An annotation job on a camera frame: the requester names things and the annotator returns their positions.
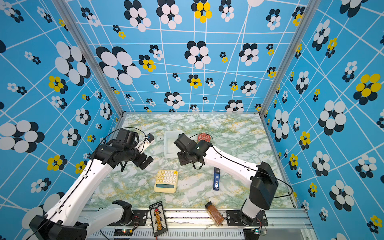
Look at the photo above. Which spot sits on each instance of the yellow calculator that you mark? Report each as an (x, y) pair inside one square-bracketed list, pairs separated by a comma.
[(166, 181)]

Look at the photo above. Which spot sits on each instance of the white plastic bin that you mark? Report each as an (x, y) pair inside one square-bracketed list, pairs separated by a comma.
[(170, 149)]

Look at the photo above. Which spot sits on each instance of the right controller board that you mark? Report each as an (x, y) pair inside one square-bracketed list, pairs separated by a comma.
[(251, 234)]

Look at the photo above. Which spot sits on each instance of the amber spice jar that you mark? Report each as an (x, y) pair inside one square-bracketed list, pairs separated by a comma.
[(214, 213)]

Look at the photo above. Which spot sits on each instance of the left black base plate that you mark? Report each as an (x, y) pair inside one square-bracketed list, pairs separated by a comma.
[(140, 217)]

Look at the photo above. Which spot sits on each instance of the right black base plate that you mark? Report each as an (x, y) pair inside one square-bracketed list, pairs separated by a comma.
[(235, 218)]

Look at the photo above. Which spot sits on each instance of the black card with orange buttons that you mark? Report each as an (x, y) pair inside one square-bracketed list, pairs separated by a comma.
[(158, 219)]

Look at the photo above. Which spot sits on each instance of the controller board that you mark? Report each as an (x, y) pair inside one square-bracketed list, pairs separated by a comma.
[(251, 234), (124, 234)]

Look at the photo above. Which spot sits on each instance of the left controller board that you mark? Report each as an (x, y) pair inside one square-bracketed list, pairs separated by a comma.
[(124, 234)]

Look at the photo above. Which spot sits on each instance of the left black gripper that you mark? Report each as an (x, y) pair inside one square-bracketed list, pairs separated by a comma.
[(140, 161)]

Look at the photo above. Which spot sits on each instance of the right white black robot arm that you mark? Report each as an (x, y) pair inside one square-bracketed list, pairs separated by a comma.
[(259, 178)]

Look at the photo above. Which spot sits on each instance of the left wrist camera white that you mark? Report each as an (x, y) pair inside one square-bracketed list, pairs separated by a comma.
[(142, 146)]

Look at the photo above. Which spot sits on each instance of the aluminium front rail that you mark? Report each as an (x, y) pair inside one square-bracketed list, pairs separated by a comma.
[(196, 224)]

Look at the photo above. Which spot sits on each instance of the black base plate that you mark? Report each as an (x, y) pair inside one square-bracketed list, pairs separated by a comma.
[(235, 218), (140, 217)]

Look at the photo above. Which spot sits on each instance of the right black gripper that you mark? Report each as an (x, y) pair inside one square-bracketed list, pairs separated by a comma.
[(182, 161)]

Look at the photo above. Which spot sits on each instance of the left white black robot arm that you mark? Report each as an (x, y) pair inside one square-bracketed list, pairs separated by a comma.
[(63, 222)]

